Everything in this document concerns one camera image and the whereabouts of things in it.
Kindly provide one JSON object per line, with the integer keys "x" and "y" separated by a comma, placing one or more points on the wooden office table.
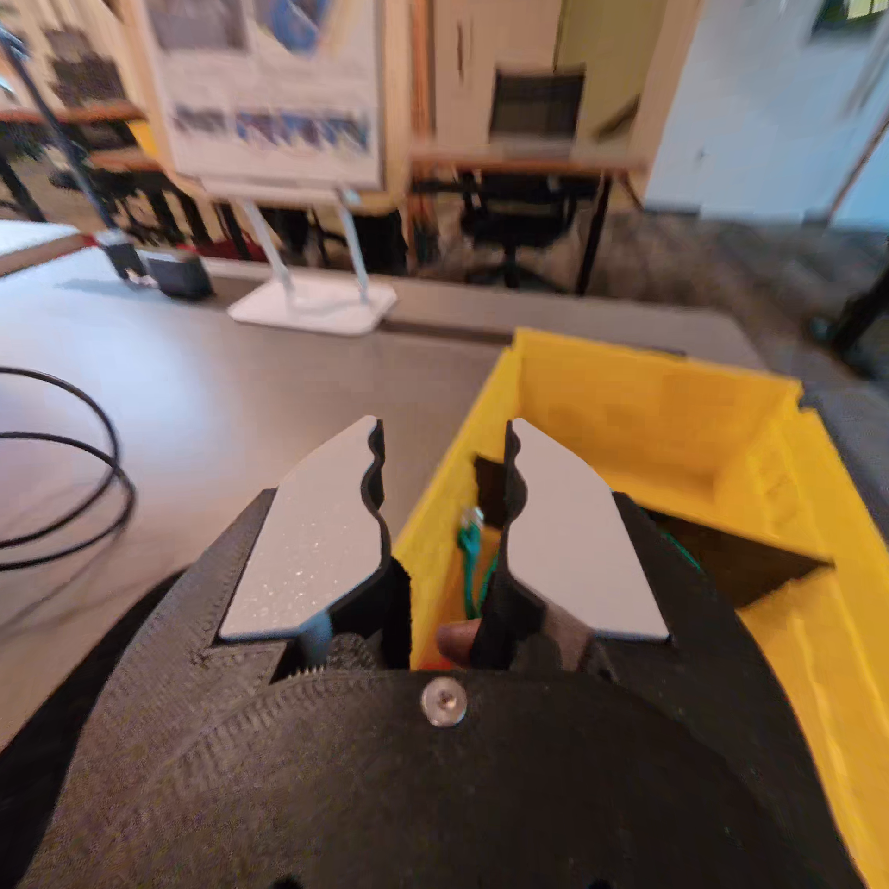
{"x": 69, "y": 114}
{"x": 528, "y": 165}

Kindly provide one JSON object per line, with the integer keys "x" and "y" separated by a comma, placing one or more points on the black office chair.
{"x": 535, "y": 104}

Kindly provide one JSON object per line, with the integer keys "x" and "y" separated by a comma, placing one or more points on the instruction sign on white stand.
{"x": 278, "y": 83}

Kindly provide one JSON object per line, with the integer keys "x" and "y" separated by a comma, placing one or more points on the small grey power box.
{"x": 125, "y": 260}

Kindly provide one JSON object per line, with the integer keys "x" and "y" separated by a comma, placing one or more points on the yellow plastic bin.
{"x": 660, "y": 417}

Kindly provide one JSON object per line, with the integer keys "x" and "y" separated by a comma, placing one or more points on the large grey power box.
{"x": 180, "y": 274}

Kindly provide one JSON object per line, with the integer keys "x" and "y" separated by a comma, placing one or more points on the grey desk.
{"x": 208, "y": 417}

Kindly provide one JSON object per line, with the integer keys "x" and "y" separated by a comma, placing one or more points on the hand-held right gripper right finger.
{"x": 583, "y": 555}

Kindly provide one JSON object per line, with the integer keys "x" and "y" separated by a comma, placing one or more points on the wooden post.
{"x": 421, "y": 69}

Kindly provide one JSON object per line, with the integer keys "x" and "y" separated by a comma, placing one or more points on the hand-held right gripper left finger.
{"x": 312, "y": 555}

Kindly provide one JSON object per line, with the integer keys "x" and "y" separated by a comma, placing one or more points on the studio light on stand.
{"x": 62, "y": 146}

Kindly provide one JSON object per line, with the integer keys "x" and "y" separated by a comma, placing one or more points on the red container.
{"x": 208, "y": 248}

